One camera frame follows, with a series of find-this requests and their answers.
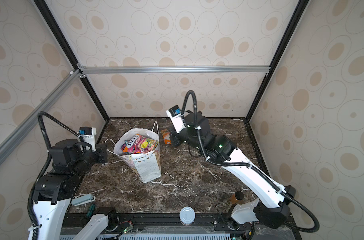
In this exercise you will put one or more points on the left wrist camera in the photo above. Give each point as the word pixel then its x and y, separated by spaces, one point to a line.
pixel 88 134

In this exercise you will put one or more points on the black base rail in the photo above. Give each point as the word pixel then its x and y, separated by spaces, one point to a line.
pixel 167 226

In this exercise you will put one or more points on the orange snack packet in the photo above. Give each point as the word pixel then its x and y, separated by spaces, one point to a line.
pixel 166 136

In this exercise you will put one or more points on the horizontal aluminium bar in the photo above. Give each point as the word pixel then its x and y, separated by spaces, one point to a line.
pixel 175 69

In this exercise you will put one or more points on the grey tool handle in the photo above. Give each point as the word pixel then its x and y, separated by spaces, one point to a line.
pixel 82 200

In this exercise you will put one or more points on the white paper bag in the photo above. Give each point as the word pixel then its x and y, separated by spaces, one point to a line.
pixel 146 166

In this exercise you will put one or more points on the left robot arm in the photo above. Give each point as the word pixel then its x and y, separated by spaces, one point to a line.
pixel 68 161

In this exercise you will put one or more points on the white round cap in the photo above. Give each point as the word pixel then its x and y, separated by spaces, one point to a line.
pixel 187 216

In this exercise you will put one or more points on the diagonal aluminium bar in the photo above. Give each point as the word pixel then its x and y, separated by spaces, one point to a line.
pixel 15 138

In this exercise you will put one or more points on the brown bottle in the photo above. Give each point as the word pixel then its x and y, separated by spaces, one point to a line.
pixel 237 198

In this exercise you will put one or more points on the pink Fox's candy packet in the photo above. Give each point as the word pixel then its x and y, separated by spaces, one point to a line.
pixel 139 144

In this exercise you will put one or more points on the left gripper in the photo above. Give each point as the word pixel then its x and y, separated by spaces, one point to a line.
pixel 102 148

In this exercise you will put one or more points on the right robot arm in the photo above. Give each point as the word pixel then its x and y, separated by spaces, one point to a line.
pixel 272 206

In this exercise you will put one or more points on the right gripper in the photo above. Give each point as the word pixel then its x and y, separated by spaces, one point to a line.
pixel 174 141

